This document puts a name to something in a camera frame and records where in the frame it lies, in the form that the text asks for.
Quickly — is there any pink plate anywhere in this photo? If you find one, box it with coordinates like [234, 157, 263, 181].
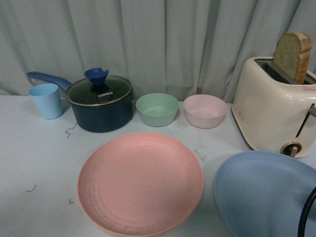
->
[77, 133, 203, 237]

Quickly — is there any light blue plate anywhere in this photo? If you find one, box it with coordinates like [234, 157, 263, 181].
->
[214, 151, 316, 237]

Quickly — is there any green plastic bowl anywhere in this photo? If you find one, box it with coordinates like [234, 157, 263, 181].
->
[136, 93, 179, 127]

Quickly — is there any dark blue saucepan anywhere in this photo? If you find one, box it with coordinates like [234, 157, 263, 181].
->
[27, 72, 133, 133]

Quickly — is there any pink plastic bowl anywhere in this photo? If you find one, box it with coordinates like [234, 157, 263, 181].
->
[183, 94, 228, 129]

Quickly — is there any glass pot lid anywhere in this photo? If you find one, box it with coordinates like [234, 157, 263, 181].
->
[67, 68, 132, 107]

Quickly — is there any grey curtain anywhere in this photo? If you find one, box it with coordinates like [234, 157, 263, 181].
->
[0, 0, 316, 103]

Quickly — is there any cream white toaster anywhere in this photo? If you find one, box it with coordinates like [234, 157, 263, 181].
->
[232, 57, 316, 158]

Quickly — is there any toasted bread slice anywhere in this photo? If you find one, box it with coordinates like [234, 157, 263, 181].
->
[273, 32, 313, 84]

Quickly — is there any black cable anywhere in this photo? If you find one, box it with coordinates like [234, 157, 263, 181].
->
[298, 186, 316, 237]

